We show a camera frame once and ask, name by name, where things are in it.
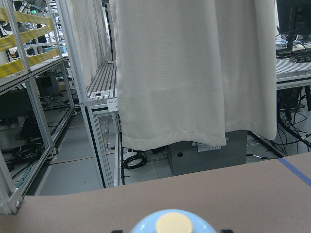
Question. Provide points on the beige hanging curtain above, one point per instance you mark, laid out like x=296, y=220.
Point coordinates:
x=194, y=70

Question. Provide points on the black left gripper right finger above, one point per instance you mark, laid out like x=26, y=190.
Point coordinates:
x=226, y=231

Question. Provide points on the light blue service bell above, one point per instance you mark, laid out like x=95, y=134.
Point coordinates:
x=173, y=221

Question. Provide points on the aluminium frame rack left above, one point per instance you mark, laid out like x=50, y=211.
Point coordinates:
x=36, y=101

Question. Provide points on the grey computer box under bench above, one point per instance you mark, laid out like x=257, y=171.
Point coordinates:
x=189, y=157

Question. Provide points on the black monitor on stand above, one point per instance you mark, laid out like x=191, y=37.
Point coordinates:
x=294, y=18

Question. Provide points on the aluminium frame workbench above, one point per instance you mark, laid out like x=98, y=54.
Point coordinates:
x=89, y=35

